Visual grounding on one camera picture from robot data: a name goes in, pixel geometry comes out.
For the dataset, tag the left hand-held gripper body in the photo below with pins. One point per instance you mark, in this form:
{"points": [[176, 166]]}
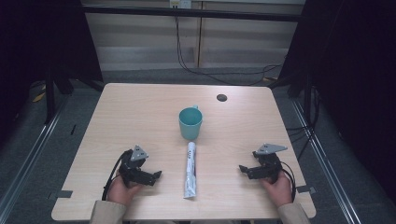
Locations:
{"points": [[134, 165]]}

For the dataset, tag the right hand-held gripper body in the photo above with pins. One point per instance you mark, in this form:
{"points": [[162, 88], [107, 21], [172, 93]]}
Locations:
{"points": [[268, 160]]}

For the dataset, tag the white toothpaste tube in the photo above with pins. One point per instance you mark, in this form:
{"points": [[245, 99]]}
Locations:
{"points": [[190, 171]]}

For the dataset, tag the teal cup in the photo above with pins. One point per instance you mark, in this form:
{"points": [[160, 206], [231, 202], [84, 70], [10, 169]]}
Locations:
{"points": [[190, 123]]}

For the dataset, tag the person's right hand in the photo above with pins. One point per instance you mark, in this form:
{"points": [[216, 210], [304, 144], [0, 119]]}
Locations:
{"points": [[280, 191]]}

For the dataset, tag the person's left hand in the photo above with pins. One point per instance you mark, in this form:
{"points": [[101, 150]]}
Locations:
{"points": [[120, 193]]}

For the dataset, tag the grey tape piece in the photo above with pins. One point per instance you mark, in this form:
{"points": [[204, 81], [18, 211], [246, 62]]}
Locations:
{"points": [[64, 194], [305, 189]]}

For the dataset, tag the black round table grommet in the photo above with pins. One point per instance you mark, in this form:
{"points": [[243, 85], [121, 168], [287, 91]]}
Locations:
{"points": [[222, 97]]}

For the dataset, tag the black metal stand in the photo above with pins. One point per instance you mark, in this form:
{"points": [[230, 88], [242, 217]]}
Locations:
{"points": [[49, 96]]}

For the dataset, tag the yellow floor object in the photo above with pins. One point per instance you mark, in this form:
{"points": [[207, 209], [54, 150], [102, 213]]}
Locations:
{"points": [[39, 97]]}

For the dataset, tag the dark curtain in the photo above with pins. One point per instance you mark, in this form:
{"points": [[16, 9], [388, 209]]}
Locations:
{"points": [[355, 77], [40, 40]]}

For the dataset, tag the black horizontal bar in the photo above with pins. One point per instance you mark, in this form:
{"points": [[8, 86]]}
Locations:
{"points": [[193, 13]]}

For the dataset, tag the metal floor rail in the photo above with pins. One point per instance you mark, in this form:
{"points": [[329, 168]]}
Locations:
{"points": [[327, 168], [29, 161]]}

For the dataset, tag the white wall socket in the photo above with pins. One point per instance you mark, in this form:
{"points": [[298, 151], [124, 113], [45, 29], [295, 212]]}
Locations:
{"points": [[180, 3]]}

